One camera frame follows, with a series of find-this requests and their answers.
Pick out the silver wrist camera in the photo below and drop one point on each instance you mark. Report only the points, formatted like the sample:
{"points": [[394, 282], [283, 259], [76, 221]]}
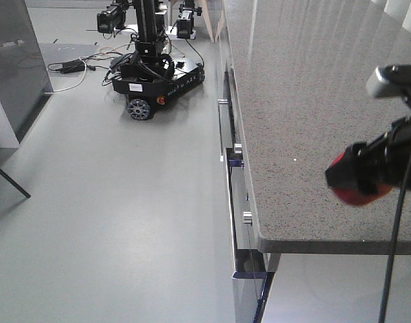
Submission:
{"points": [[379, 86]]}

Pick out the black mobile robot with mast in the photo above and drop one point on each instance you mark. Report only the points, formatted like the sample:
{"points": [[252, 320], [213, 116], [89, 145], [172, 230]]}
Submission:
{"points": [[148, 77]]}

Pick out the black power adapter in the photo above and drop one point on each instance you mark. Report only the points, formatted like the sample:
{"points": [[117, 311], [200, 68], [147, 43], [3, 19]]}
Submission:
{"points": [[72, 66]]}

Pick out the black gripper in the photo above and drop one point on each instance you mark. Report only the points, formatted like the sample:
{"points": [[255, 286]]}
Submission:
{"points": [[362, 166]]}

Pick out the red yellow apple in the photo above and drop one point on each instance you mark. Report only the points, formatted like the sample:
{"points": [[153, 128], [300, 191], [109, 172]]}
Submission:
{"points": [[361, 200]]}

